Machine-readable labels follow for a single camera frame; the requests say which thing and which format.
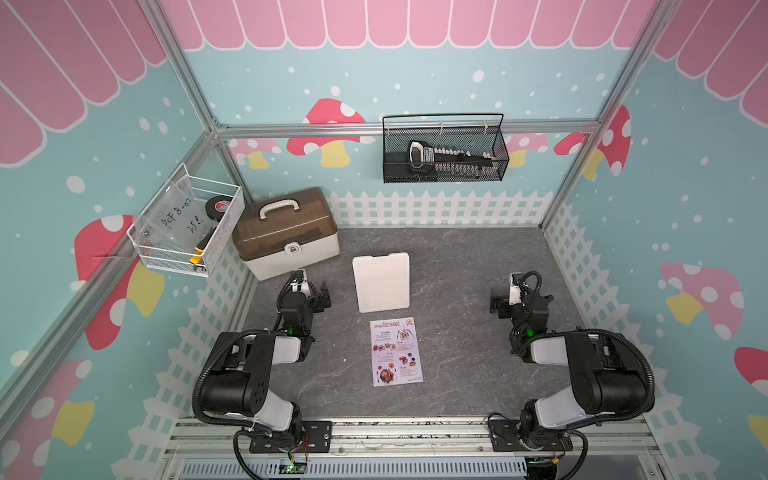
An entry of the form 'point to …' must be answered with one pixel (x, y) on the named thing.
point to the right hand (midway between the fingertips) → (508, 287)
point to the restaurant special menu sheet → (395, 352)
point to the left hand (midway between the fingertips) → (311, 288)
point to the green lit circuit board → (295, 468)
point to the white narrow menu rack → (383, 282)
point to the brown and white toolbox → (282, 232)
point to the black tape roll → (216, 206)
